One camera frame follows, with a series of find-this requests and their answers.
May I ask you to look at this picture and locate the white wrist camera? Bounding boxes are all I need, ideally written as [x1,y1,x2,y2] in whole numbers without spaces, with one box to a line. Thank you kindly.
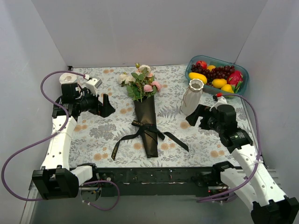
[209,93,227,111]
[85,77,102,96]

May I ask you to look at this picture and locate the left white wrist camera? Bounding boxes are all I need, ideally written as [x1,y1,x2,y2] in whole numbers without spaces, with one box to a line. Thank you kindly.
[85,77,102,96]

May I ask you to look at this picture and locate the white toilet paper roll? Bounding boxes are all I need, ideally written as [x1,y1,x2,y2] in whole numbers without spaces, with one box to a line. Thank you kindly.
[59,72,80,91]

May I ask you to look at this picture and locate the red dragon fruit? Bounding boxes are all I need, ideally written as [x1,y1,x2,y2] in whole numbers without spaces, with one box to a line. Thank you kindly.
[227,70,243,93]

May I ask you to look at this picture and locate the peach rose stem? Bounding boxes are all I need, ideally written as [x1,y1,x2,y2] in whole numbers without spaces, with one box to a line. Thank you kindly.
[136,64,153,77]

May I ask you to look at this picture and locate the yellow pear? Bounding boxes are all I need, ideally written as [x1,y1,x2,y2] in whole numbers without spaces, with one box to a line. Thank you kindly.
[221,84,234,93]

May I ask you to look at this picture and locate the white ribbed ceramic vase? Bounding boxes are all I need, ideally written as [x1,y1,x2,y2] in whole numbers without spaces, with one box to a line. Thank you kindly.
[181,79,204,116]

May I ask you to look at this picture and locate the yellow lemon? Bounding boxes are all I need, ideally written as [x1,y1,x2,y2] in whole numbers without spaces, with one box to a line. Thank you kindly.
[212,78,227,89]

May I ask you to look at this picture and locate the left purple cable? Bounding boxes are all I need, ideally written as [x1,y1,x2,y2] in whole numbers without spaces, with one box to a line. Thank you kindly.
[1,70,121,211]

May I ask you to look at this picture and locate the small orange fruit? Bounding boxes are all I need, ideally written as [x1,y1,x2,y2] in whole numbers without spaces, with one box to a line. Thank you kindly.
[207,65,216,71]

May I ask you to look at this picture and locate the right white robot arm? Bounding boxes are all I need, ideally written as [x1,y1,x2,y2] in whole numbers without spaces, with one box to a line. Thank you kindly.
[186,104,299,224]

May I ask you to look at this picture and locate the white rose stems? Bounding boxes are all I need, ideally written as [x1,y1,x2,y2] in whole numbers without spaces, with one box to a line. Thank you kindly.
[117,73,141,101]

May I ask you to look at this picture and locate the pink rose stem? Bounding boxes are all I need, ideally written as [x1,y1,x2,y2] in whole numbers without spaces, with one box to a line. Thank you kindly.
[142,81,162,98]

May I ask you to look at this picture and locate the teal plastic fruit tub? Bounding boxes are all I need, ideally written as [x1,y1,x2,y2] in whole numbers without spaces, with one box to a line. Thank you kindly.
[185,56,249,95]

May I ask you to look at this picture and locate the dark purple grapes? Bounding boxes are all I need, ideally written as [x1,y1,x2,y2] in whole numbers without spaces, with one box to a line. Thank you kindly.
[191,64,235,83]

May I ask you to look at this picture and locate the yellow mango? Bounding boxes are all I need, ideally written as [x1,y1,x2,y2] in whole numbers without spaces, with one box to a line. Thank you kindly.
[189,72,207,84]

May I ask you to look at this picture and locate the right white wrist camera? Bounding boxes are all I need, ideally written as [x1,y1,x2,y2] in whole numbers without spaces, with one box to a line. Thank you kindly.
[209,93,227,111]

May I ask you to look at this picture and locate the black wrapping paper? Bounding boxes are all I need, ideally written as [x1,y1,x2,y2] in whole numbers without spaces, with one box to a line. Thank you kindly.
[134,96,158,158]

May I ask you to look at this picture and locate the black ribbon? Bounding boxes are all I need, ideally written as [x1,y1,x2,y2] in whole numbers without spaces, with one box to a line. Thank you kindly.
[111,120,189,160]

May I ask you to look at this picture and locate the floral table mat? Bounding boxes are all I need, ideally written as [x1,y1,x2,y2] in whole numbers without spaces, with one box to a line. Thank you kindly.
[67,65,238,168]

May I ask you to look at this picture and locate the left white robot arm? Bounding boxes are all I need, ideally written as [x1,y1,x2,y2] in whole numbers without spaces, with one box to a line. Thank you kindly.
[32,83,115,200]

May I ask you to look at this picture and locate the red apple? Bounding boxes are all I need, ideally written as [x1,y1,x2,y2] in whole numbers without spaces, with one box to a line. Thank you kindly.
[196,60,207,69]

